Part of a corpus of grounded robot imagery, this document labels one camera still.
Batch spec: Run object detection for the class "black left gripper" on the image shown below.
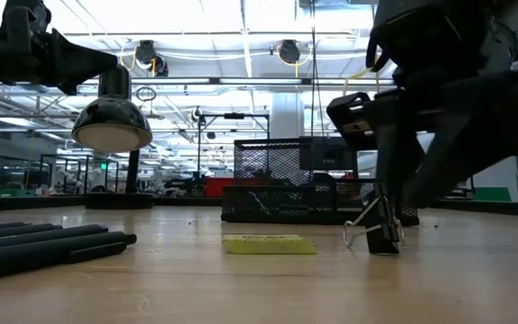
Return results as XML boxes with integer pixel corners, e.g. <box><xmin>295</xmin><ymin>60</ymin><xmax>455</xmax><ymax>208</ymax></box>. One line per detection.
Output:
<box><xmin>0</xmin><ymin>0</ymin><xmax>119</xmax><ymax>96</ymax></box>

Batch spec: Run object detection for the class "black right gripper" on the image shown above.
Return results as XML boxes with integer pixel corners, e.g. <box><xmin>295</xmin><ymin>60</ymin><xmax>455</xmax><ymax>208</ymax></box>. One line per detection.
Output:
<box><xmin>326</xmin><ymin>73</ymin><xmax>518</xmax><ymax>227</ymax></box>

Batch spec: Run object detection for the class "black binder clip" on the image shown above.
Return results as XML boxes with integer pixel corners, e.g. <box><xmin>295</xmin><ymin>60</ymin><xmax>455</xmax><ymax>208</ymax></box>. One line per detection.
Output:
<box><xmin>342</xmin><ymin>182</ymin><xmax>406</xmax><ymax>257</ymax></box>

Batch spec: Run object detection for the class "black pen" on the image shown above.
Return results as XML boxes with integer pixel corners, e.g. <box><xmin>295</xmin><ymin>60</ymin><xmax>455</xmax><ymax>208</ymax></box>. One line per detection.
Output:
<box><xmin>0</xmin><ymin>220</ymin><xmax>31</xmax><ymax>233</ymax></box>
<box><xmin>0</xmin><ymin>230</ymin><xmax>138</xmax><ymax>284</ymax></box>
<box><xmin>0</xmin><ymin>223</ymin><xmax>65</xmax><ymax>242</ymax></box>
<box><xmin>0</xmin><ymin>224</ymin><xmax>110</xmax><ymax>252</ymax></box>

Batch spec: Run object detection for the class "black mesh desk organizer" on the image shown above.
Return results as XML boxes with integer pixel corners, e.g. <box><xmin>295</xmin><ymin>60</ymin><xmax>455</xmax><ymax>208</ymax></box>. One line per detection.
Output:
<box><xmin>220</xmin><ymin>138</ymin><xmax>420</xmax><ymax>227</ymax></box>

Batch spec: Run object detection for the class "yellow-green eraser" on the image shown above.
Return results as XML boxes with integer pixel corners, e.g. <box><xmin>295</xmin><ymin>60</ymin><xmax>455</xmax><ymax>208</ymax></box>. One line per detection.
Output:
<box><xmin>221</xmin><ymin>233</ymin><xmax>318</xmax><ymax>257</ymax></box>

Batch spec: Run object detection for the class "green panel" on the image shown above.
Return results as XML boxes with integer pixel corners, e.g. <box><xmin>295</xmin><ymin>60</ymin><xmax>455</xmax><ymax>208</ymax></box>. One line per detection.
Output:
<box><xmin>473</xmin><ymin>186</ymin><xmax>513</xmax><ymax>203</ymax></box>

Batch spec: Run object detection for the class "black workstation stand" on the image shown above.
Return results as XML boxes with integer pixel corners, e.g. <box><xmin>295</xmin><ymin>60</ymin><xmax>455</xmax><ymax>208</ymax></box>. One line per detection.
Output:
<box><xmin>196</xmin><ymin>111</ymin><xmax>272</xmax><ymax>181</ymax></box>

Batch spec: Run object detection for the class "red bin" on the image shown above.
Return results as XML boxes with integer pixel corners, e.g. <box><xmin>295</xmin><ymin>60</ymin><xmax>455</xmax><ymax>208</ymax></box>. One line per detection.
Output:
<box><xmin>202</xmin><ymin>176</ymin><xmax>236</xmax><ymax>198</ymax></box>

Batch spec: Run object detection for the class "black ceiling cable reel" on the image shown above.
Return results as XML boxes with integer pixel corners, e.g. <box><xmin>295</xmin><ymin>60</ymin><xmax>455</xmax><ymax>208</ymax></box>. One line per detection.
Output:
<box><xmin>278</xmin><ymin>39</ymin><xmax>302</xmax><ymax>66</ymax></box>
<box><xmin>135</xmin><ymin>39</ymin><xmax>170</xmax><ymax>77</ymax></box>

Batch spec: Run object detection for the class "black aluminium table frame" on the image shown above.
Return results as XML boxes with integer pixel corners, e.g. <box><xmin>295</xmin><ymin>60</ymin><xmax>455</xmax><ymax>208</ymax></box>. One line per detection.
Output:
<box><xmin>0</xmin><ymin>193</ymin><xmax>518</xmax><ymax>218</ymax></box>

